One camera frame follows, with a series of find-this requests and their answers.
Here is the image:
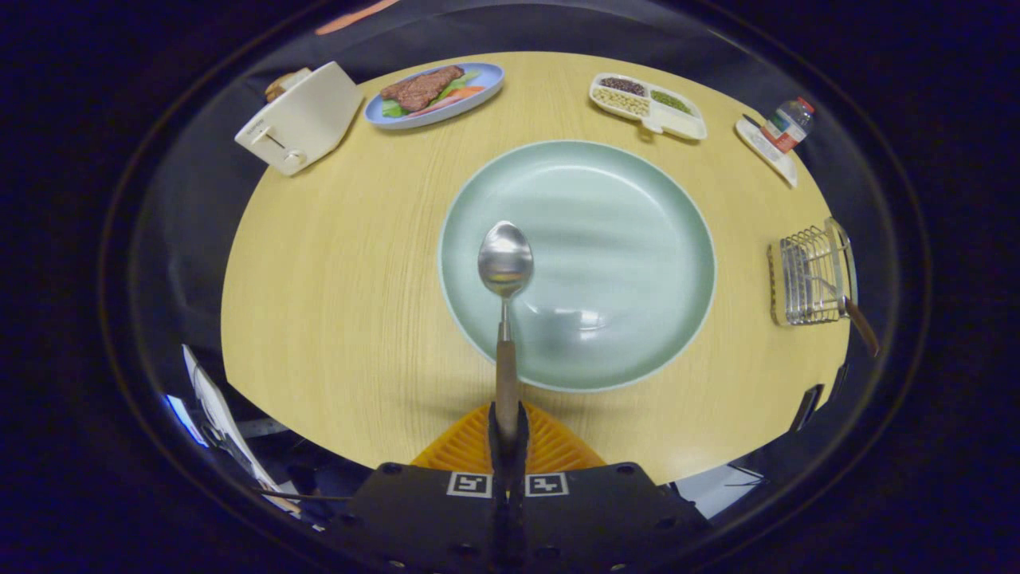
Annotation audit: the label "metal drain basket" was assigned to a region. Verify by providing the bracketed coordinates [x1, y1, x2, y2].
[767, 217, 860, 328]

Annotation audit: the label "white divided tray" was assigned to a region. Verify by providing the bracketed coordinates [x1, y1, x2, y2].
[589, 73, 708, 144]

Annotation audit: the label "white papers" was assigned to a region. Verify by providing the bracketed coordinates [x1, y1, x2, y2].
[182, 344, 301, 515]

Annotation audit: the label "wooden handled fork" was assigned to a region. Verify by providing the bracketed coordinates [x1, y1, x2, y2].
[813, 267, 881, 358]

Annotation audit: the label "green lettuce leaf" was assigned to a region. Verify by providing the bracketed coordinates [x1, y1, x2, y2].
[381, 70, 483, 119]

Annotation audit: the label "pile of yellow soybeans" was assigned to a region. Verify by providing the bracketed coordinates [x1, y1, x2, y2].
[593, 86, 650, 118]

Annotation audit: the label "pale green plate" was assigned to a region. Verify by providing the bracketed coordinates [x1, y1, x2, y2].
[438, 140, 717, 393]

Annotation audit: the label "blue oval plate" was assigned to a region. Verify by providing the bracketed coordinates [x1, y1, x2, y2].
[364, 62, 505, 130]

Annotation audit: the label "white square coaster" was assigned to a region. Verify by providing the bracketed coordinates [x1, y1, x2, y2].
[735, 116, 798, 189]

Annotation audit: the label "white sheet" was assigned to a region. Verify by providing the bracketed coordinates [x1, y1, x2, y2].
[673, 465, 766, 521]

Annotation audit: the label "orange carrot stick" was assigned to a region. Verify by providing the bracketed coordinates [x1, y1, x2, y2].
[408, 85, 487, 119]

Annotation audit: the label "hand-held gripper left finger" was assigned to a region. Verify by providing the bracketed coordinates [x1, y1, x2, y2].
[323, 403, 511, 574]

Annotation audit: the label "brown steak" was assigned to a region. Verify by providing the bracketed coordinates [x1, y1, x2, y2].
[379, 66, 465, 112]

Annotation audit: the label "toasted bread slice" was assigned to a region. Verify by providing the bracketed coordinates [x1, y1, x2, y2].
[265, 69, 312, 103]

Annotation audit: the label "clear plastic water bottle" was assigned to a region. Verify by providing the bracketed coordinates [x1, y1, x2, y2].
[761, 97, 815, 154]

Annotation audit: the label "wooden handled spoon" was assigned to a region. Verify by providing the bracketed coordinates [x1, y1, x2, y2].
[477, 221, 535, 443]

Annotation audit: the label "white toaster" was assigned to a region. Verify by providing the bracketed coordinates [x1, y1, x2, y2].
[234, 61, 364, 176]

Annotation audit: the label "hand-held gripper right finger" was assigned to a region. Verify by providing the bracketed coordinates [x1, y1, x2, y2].
[510, 403, 712, 574]

